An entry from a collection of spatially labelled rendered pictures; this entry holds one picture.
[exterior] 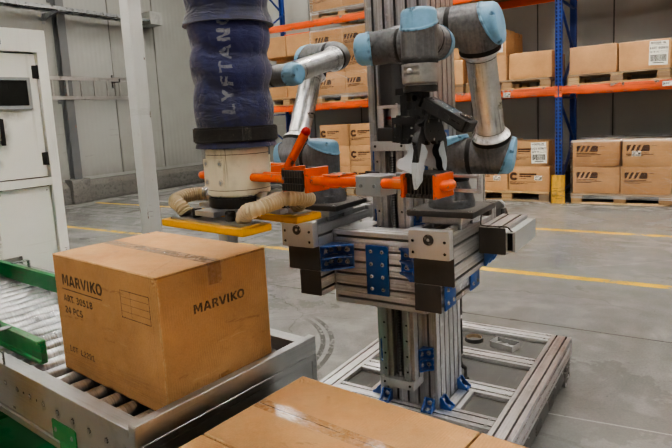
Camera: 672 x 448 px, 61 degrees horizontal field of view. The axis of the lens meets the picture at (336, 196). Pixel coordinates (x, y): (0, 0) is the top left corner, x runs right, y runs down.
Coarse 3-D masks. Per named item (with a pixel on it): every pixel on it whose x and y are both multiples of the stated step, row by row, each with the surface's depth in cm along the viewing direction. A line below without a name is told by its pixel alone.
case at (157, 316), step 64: (64, 256) 185; (128, 256) 179; (192, 256) 175; (256, 256) 180; (64, 320) 191; (128, 320) 164; (192, 320) 162; (256, 320) 181; (128, 384) 170; (192, 384) 163
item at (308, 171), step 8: (288, 168) 141; (296, 168) 144; (304, 168) 146; (312, 168) 137; (320, 168) 139; (288, 176) 138; (296, 176) 136; (304, 176) 136; (288, 184) 138; (296, 184) 137; (304, 184) 136
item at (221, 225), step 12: (180, 216) 158; (192, 216) 155; (204, 216) 156; (228, 216) 146; (192, 228) 150; (204, 228) 146; (216, 228) 143; (228, 228) 140; (240, 228) 139; (252, 228) 140; (264, 228) 143
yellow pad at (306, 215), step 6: (288, 210) 160; (306, 210) 159; (258, 216) 161; (264, 216) 159; (270, 216) 158; (276, 216) 156; (282, 216) 155; (288, 216) 154; (294, 216) 153; (300, 216) 153; (306, 216) 154; (312, 216) 156; (318, 216) 158; (288, 222) 154; (294, 222) 152; (300, 222) 153
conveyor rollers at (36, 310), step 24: (0, 288) 305; (24, 288) 298; (0, 312) 263; (24, 312) 263; (48, 312) 256; (48, 336) 228; (24, 360) 204; (48, 360) 202; (72, 384) 182; (96, 384) 186; (120, 408) 165; (144, 408) 169
